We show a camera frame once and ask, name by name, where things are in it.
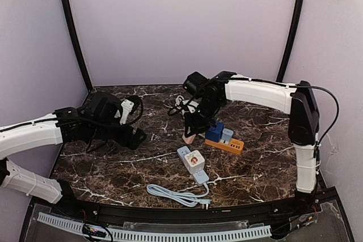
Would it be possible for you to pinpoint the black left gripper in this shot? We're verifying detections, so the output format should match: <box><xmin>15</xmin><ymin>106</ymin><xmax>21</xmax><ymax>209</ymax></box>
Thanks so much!
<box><xmin>88</xmin><ymin>120</ymin><xmax>146</xmax><ymax>150</ymax></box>

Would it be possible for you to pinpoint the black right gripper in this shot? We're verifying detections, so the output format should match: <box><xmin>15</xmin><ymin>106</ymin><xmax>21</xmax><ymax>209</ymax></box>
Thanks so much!
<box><xmin>183</xmin><ymin>97</ymin><xmax>222</xmax><ymax>137</ymax></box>

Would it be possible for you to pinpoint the pink charger plug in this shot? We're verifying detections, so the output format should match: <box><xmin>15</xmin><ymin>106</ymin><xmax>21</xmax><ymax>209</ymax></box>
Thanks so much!
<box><xmin>182</xmin><ymin>134</ymin><xmax>196</xmax><ymax>145</ymax></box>

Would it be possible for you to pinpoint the dark blue cube socket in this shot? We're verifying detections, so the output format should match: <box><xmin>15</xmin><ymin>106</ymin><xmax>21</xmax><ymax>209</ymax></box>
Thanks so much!
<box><xmin>205</xmin><ymin>122</ymin><xmax>224</xmax><ymax>143</ymax></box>

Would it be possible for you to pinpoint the light blue charger plug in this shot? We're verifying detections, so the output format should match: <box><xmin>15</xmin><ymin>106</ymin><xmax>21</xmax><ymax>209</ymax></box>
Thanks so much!
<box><xmin>221</xmin><ymin>128</ymin><xmax>234</xmax><ymax>145</ymax></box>

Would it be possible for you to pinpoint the white cube socket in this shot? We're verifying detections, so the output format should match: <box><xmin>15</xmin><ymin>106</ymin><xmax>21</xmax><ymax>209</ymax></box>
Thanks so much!
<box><xmin>184</xmin><ymin>150</ymin><xmax>205</xmax><ymax>174</ymax></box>

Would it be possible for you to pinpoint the orange power strip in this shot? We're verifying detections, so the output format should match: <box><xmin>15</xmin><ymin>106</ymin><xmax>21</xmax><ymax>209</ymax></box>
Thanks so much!
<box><xmin>205</xmin><ymin>138</ymin><xmax>244</xmax><ymax>155</ymax></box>

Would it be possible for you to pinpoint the grey-blue power strip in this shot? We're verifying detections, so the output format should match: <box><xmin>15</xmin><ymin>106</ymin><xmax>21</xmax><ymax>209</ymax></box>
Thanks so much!
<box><xmin>177</xmin><ymin>146</ymin><xmax>209</xmax><ymax>186</ymax></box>

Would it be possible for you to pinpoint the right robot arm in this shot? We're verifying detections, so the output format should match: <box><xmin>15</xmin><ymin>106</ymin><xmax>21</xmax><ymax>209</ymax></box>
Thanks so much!
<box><xmin>183</xmin><ymin>71</ymin><xmax>324</xmax><ymax>194</ymax></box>

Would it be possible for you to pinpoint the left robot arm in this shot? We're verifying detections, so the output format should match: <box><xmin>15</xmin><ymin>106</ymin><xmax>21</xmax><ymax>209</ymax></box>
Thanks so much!
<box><xmin>1</xmin><ymin>108</ymin><xmax>146</xmax><ymax>217</ymax></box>

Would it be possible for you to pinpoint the white power strip cable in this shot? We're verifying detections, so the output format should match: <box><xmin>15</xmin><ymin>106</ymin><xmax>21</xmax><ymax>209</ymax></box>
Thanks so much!
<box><xmin>174</xmin><ymin>96</ymin><xmax>199</xmax><ymax>115</ymax></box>

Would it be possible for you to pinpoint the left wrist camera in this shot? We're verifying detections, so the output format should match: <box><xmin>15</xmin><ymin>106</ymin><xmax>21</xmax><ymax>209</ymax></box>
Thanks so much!
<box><xmin>84</xmin><ymin>92</ymin><xmax>123</xmax><ymax>124</ymax></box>

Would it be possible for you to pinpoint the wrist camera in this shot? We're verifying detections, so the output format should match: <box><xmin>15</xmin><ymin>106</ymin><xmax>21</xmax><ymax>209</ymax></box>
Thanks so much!
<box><xmin>84</xmin><ymin>92</ymin><xmax>123</xmax><ymax>124</ymax></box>
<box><xmin>183</xmin><ymin>71</ymin><xmax>208</xmax><ymax>95</ymax></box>

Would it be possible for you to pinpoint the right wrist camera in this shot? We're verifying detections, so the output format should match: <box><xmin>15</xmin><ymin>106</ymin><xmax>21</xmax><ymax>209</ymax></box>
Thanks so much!
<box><xmin>183</xmin><ymin>71</ymin><xmax>208</xmax><ymax>95</ymax></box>

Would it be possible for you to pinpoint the grey-blue coiled cable with plug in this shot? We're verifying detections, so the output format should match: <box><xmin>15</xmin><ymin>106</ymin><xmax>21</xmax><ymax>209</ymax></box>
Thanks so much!
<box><xmin>146</xmin><ymin>181</ymin><xmax>212</xmax><ymax>210</ymax></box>

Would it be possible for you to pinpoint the black front table rail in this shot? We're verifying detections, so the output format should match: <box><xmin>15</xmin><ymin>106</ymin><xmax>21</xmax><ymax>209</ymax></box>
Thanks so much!
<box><xmin>33</xmin><ymin>182</ymin><xmax>324</xmax><ymax>227</ymax></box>

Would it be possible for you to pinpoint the light blue slotted cable duct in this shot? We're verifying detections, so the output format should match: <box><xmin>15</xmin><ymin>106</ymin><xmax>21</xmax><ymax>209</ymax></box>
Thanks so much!
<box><xmin>36</xmin><ymin>213</ymin><xmax>272</xmax><ymax>241</ymax></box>

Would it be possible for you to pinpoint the black left frame post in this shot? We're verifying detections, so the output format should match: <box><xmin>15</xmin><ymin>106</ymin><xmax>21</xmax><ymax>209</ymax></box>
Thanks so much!
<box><xmin>61</xmin><ymin>0</ymin><xmax>93</xmax><ymax>92</ymax></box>

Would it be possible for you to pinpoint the black frame post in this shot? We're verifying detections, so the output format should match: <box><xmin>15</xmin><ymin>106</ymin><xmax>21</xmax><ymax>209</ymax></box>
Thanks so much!
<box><xmin>276</xmin><ymin>0</ymin><xmax>303</xmax><ymax>82</ymax></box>
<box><xmin>61</xmin><ymin>0</ymin><xmax>93</xmax><ymax>92</ymax></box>

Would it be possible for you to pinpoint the black right frame post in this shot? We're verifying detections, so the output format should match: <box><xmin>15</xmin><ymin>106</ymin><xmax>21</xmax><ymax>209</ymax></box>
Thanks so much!
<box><xmin>276</xmin><ymin>0</ymin><xmax>303</xmax><ymax>82</ymax></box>

